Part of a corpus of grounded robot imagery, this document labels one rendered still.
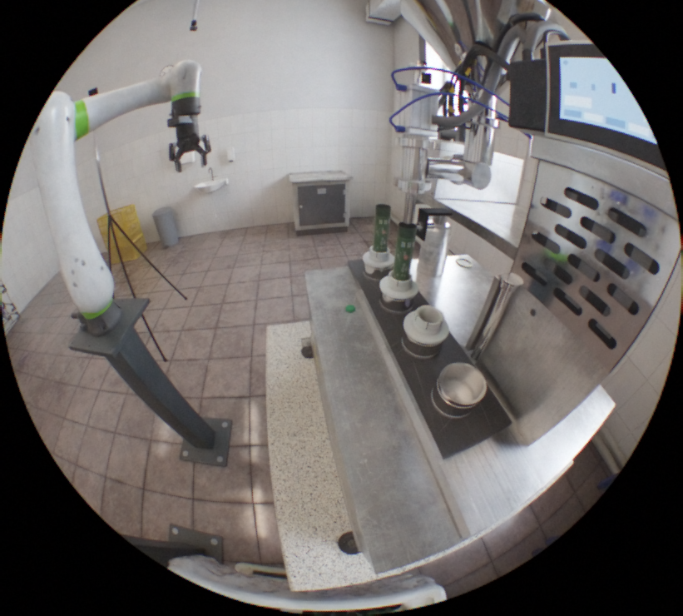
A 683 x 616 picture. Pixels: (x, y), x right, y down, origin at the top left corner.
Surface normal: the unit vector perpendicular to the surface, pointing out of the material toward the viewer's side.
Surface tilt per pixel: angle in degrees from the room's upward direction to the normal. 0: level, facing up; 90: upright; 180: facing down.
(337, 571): 0
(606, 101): 90
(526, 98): 90
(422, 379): 0
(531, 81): 90
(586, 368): 90
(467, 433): 0
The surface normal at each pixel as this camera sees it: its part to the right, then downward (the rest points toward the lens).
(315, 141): 0.21, 0.52
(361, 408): 0.00, -0.85
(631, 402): -0.98, 0.11
